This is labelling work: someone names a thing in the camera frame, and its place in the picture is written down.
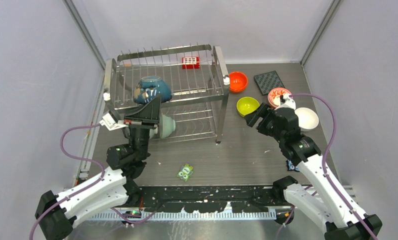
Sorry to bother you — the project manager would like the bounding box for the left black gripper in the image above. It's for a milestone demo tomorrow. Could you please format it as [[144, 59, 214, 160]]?
[[123, 93, 162, 162]]

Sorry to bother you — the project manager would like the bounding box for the yellow bowl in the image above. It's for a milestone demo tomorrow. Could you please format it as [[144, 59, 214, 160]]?
[[236, 96, 260, 117]]

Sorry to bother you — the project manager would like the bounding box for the dark blue ceramic bowl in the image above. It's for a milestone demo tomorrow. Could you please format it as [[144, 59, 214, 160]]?
[[132, 76, 173, 105]]

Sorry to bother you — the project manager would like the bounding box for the white bowl red pattern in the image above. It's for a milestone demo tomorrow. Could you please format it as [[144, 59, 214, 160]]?
[[267, 87, 292, 108]]

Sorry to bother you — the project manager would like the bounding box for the orange plastic bowl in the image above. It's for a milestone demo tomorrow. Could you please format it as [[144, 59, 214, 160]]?
[[229, 71, 248, 89], [229, 88, 245, 94]]

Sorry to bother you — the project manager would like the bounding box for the plain white bowl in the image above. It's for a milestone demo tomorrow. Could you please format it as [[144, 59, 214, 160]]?
[[294, 107, 320, 132]]

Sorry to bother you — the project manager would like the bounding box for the metal two-tier dish rack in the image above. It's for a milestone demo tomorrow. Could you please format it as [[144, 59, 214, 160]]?
[[103, 44, 230, 144]]

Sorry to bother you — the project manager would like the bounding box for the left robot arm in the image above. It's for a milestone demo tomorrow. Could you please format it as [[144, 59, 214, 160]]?
[[29, 93, 163, 240]]

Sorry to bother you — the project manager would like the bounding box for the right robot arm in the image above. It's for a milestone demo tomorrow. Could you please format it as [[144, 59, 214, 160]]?
[[244, 103, 383, 240]]

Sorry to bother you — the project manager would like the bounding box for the white plate in rack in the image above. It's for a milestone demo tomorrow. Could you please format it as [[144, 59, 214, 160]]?
[[149, 127, 159, 139]]

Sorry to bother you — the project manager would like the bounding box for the pale green ceramic bowl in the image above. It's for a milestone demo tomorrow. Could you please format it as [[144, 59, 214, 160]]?
[[158, 114, 176, 139]]

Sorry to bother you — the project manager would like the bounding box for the dark grey studded baseplate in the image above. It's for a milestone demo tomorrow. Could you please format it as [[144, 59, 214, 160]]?
[[253, 70, 285, 96]]

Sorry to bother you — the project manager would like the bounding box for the blue owl puzzle piece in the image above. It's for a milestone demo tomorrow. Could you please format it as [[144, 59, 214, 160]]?
[[286, 159, 300, 173]]

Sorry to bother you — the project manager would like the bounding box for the red white toy block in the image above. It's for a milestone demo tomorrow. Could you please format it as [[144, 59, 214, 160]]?
[[181, 56, 201, 70]]

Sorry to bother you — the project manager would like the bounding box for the green owl puzzle piece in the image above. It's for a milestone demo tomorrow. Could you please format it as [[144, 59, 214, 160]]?
[[177, 163, 194, 182]]

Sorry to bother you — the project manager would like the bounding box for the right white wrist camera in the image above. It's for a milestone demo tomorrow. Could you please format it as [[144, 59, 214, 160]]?
[[277, 94, 297, 110]]

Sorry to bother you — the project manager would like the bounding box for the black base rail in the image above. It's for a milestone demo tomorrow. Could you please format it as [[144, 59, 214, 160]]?
[[121, 185, 291, 214]]

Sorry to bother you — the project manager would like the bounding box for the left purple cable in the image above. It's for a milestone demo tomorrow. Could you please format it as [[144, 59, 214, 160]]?
[[29, 123, 158, 240]]

